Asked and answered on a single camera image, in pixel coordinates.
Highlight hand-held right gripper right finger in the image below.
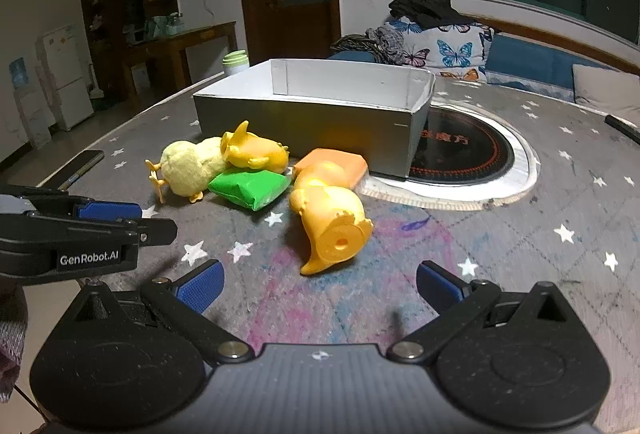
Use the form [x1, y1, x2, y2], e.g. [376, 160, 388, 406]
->
[387, 260, 581, 363]

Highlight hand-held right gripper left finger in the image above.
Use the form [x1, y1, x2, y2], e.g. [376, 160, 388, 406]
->
[65, 260, 256, 363]

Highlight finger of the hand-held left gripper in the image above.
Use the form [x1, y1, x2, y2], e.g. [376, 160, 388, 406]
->
[0, 213, 179, 249]
[0, 185, 144, 221]

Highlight yellow plush chick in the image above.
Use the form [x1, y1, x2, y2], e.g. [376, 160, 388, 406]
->
[145, 137, 231, 205]

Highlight green soft packet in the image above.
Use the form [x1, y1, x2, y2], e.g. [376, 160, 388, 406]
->
[207, 168, 292, 212]

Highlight large orange duck toy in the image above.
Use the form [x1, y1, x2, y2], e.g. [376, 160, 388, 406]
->
[289, 162, 375, 276]

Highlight small orange rubber duck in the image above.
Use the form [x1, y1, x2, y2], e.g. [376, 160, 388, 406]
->
[220, 120, 291, 175]

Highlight orange soft packet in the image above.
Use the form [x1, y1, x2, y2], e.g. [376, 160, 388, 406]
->
[292, 149, 370, 191]

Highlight white cardboard box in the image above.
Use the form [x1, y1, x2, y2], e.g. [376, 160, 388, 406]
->
[192, 58, 436, 179]

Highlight person's left forearm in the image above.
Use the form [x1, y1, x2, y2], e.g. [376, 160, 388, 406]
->
[0, 284, 29, 404]

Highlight black smartphone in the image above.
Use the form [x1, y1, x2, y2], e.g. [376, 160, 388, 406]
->
[57, 150, 106, 189]

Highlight grey star tablecloth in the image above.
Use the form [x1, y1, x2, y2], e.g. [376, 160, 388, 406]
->
[37, 68, 640, 434]

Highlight white water dispenser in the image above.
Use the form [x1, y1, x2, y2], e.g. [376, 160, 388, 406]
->
[7, 56, 51, 149]

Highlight white fridge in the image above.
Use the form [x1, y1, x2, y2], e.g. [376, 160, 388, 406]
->
[37, 24, 93, 132]

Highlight white jar with green lid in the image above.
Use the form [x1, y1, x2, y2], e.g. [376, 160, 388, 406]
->
[221, 50, 251, 77]

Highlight pale green bag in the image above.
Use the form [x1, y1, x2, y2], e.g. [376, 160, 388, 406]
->
[152, 16, 183, 37]

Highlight brown wooden desk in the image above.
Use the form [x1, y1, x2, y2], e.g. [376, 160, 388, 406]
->
[122, 21, 238, 97]

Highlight butterfly print pillow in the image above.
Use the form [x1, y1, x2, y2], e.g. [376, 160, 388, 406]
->
[387, 17, 496, 70]
[432, 66, 485, 83]

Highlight blue sofa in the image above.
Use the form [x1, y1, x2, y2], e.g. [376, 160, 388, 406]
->
[327, 34, 640, 102]

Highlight black remote control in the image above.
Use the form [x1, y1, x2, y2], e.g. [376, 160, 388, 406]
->
[605, 114, 640, 143]

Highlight dark plaid clothes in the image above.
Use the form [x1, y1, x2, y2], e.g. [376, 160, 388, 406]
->
[330, 26, 406, 64]

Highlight grey cushion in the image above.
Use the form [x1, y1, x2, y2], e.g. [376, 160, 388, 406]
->
[571, 64, 640, 107]

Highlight black clothes pile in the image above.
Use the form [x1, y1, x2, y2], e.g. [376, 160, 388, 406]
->
[389, 0, 476, 28]

